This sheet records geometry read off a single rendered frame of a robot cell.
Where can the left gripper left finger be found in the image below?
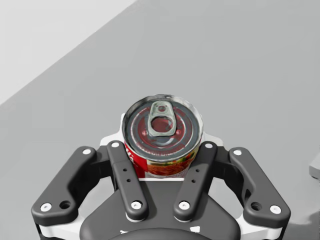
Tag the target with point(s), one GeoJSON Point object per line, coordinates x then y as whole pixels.
{"type": "Point", "coordinates": [128, 183]}

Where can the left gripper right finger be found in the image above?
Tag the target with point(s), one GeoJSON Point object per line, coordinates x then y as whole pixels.
{"type": "Point", "coordinates": [193, 180]}

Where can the red and white can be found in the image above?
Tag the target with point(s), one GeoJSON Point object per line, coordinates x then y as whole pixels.
{"type": "Point", "coordinates": [163, 130]}

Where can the grey stand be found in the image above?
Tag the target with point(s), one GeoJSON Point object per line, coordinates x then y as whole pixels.
{"type": "Point", "coordinates": [315, 166]}

